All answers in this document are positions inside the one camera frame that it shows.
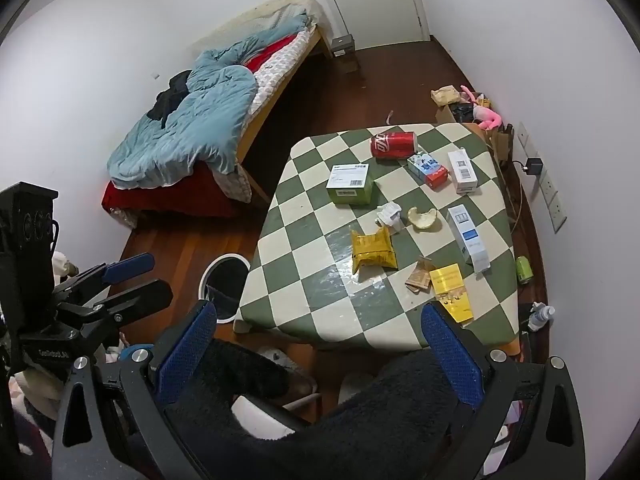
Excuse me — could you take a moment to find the yellow snack bag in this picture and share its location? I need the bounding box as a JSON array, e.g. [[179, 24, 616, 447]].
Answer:
[[350, 226, 398, 274]]

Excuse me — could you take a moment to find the brown crumpled wrapper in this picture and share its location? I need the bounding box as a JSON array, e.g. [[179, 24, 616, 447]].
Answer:
[[405, 257, 435, 294]]

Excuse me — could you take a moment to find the white door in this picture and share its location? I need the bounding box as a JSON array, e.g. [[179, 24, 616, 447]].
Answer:
[[331, 0, 430, 50]]

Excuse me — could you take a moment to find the white round trash bin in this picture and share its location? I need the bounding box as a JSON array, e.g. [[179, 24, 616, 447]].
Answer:
[[198, 252, 250, 324]]

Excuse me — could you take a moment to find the pink plush toy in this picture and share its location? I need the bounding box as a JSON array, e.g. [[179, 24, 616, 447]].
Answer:
[[460, 86, 502, 131]]

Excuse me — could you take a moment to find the white barcode box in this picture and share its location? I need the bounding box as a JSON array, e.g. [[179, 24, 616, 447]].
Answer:
[[448, 148, 478, 195]]

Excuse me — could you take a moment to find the red cola can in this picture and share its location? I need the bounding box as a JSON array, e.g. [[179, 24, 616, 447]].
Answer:
[[370, 131, 418, 159]]

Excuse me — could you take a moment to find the grey box by door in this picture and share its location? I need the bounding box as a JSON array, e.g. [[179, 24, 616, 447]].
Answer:
[[331, 34, 355, 58]]

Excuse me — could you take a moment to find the wall socket strip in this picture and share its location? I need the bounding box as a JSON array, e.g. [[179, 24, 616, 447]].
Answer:
[[516, 122, 567, 233]]

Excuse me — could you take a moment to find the green can on floor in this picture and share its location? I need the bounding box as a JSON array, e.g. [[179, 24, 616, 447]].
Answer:
[[515, 256, 534, 285]]

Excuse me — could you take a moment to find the crumpled white paper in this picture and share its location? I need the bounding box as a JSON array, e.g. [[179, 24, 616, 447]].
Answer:
[[375, 202, 405, 234]]

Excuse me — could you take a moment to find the tall white blue box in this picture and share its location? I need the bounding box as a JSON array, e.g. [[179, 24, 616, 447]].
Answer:
[[446, 205, 490, 274]]

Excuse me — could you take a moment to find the green white checkered tablecloth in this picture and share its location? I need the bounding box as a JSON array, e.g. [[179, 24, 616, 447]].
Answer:
[[233, 124, 518, 352]]

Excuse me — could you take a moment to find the wooden bed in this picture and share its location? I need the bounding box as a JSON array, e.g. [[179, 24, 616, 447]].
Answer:
[[107, 0, 329, 223]]

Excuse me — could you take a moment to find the light blue duvet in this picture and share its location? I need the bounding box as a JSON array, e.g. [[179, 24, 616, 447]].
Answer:
[[106, 12, 311, 190]]

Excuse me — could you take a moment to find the red blanket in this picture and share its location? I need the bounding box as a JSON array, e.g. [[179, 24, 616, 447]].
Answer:
[[102, 162, 242, 218]]

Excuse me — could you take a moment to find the black clothing on bed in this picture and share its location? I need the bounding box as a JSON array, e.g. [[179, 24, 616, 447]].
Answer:
[[146, 70, 191, 129]]

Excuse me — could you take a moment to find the green white cardboard box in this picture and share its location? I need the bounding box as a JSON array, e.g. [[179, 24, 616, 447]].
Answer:
[[326, 164, 373, 205]]

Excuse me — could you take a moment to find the black power adapter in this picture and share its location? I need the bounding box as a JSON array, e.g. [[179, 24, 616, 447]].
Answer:
[[523, 157, 544, 177]]

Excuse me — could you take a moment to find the small white bottle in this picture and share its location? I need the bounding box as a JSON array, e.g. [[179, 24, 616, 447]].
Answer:
[[527, 301, 555, 332]]

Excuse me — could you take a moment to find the blue red milk carton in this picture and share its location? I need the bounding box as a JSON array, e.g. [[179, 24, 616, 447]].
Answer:
[[407, 152, 449, 190]]

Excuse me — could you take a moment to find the pale fruit peel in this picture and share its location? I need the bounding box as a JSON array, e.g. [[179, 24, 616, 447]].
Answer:
[[407, 207, 440, 231]]

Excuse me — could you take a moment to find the yellow cigarette box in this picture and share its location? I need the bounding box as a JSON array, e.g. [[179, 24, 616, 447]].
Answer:
[[430, 263, 474, 324]]

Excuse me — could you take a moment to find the beige snack package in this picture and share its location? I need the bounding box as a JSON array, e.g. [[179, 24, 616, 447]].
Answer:
[[431, 84, 462, 108]]

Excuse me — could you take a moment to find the cardboard box with clutter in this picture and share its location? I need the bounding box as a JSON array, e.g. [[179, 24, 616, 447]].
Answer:
[[432, 86, 514, 167]]

